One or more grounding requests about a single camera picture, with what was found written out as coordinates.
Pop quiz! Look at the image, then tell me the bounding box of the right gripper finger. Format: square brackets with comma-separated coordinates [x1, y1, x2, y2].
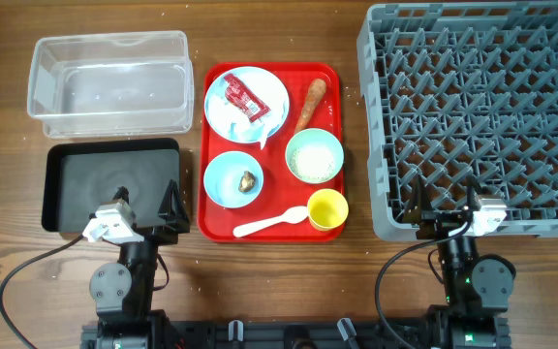
[402, 175, 433, 224]
[466, 174, 483, 209]

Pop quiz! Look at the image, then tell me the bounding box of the light blue bowl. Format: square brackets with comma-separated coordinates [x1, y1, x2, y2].
[203, 151, 264, 208]

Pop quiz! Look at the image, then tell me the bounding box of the brown mushroom piece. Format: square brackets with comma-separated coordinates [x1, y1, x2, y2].
[238, 171, 257, 193]

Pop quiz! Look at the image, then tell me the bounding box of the yellow cup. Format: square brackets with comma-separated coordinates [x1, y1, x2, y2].
[307, 188, 349, 232]

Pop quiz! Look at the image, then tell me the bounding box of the white napkin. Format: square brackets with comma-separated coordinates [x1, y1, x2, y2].
[205, 77, 287, 148]

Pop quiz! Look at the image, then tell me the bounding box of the white rice pile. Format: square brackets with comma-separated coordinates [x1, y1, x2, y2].
[289, 144, 335, 183]

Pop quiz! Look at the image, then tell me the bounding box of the green bowl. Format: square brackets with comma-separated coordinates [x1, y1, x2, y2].
[285, 128, 344, 184]

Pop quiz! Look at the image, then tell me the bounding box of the white plastic spoon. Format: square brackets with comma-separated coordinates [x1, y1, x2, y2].
[232, 206, 308, 238]

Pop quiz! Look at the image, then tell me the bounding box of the light blue plate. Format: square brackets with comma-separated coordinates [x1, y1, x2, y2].
[204, 66, 290, 149]

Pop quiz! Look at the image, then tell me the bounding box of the red snack wrapper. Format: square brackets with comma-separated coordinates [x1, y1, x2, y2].
[224, 74, 270, 122]

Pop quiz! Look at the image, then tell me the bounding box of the orange carrot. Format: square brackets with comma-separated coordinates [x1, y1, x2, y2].
[294, 79, 326, 134]

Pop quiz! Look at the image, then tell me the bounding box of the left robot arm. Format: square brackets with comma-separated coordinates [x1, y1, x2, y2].
[80, 179, 190, 349]

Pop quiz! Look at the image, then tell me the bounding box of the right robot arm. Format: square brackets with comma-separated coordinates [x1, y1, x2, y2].
[402, 176, 516, 349]

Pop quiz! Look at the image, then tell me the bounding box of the grey dishwasher rack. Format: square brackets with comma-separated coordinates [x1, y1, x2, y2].
[356, 1, 558, 241]

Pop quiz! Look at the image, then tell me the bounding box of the black tray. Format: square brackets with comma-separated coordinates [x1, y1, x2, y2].
[42, 138, 180, 233]

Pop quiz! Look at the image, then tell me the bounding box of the clear plastic bin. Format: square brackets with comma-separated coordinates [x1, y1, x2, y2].
[26, 30, 195, 139]

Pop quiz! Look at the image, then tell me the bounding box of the red serving tray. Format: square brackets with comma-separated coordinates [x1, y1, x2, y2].
[196, 62, 345, 243]

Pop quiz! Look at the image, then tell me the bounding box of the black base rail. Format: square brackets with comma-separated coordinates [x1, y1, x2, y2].
[79, 318, 512, 349]

